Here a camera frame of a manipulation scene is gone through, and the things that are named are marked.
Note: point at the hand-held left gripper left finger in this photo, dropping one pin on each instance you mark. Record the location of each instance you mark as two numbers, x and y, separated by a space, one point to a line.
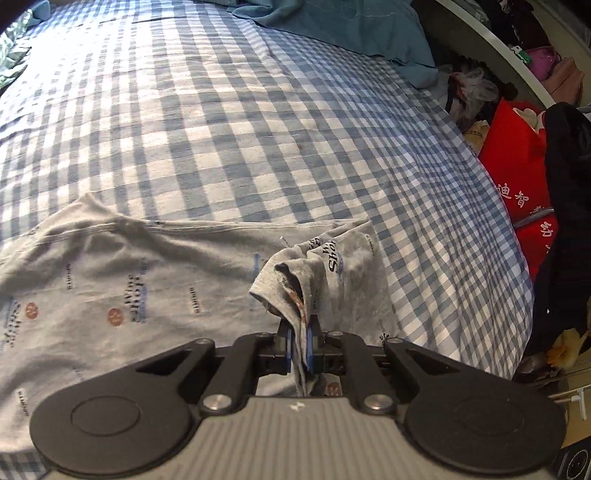
291 350

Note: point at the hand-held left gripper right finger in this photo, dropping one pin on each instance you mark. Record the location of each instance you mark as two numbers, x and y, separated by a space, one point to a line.
313 350

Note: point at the grey printed pants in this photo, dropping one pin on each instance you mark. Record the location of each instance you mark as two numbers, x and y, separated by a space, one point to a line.
115 258

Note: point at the blue checked bed sheet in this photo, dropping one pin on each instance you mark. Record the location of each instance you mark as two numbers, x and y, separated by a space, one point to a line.
231 138

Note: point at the yellow plush toy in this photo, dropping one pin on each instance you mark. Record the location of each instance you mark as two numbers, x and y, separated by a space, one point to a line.
565 348

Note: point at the red printed bag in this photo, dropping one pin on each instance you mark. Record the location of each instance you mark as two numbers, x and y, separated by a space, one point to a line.
512 152

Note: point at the black garment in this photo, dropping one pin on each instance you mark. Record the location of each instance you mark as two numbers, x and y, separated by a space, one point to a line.
568 207

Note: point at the floral cloth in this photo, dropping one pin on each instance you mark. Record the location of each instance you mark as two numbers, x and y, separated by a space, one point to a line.
475 92

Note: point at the blue star curtain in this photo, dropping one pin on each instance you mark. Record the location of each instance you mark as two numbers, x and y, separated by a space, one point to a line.
346 27

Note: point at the white shelf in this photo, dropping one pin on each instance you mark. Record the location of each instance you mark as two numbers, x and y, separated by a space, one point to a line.
503 46

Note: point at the peach bag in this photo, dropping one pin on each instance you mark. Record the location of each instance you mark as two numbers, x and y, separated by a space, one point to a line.
565 83

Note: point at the pink bag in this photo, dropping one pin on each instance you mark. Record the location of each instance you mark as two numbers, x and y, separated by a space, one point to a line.
544 60

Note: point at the green checked duvet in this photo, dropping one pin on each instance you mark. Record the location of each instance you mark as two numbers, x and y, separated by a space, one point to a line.
11 55

